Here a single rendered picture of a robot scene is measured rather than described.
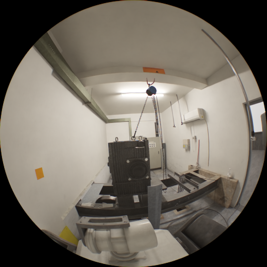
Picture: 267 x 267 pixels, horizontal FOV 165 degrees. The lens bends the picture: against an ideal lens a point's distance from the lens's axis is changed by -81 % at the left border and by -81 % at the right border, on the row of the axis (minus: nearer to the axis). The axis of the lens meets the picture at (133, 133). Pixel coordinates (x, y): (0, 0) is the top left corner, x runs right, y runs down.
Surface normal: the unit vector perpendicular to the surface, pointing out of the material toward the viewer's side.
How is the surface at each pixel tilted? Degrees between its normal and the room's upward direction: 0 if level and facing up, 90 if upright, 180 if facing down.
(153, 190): 90
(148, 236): 41
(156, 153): 90
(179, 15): 180
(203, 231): 34
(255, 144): 90
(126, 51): 180
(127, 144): 90
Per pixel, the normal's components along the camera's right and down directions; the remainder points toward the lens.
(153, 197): -0.02, -0.06
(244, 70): -0.99, 0.07
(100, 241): 0.06, -0.86
